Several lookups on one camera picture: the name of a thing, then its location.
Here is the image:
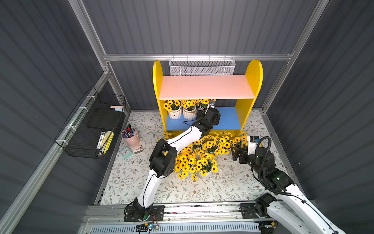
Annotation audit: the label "sunflower pot back row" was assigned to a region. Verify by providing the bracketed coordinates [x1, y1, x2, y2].
[182, 99, 197, 121]
[164, 99, 182, 120]
[198, 99, 216, 111]

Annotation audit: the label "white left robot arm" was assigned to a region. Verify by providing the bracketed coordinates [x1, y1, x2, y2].
[131, 108, 221, 220]

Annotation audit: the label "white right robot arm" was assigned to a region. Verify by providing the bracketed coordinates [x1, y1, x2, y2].
[231, 146, 344, 234]

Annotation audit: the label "yellow wooden shelf unit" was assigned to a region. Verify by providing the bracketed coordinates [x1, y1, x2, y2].
[153, 60, 264, 137]

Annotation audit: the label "pink metal marker bucket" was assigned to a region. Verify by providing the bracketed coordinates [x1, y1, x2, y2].
[121, 124, 140, 148]

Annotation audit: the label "mint green alarm clock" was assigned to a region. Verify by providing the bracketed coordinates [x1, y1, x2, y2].
[119, 147, 133, 160]

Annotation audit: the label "pink and blue sticky notes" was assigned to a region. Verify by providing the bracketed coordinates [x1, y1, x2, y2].
[110, 105, 123, 112]

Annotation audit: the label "yellow book in basket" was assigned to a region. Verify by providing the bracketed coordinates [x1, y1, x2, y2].
[98, 131, 114, 156]

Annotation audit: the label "white marker in basket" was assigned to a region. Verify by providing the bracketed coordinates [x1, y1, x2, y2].
[96, 132, 105, 149]

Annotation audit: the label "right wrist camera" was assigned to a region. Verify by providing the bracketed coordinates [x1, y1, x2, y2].
[247, 136, 260, 155]

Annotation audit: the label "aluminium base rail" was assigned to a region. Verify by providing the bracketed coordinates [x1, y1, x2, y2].
[84, 199, 322, 226]

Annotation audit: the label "white wire wall basket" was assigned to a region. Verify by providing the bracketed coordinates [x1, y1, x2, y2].
[169, 58, 236, 76]

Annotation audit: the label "black wire wall basket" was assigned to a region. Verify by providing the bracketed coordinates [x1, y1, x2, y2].
[55, 87, 127, 160]

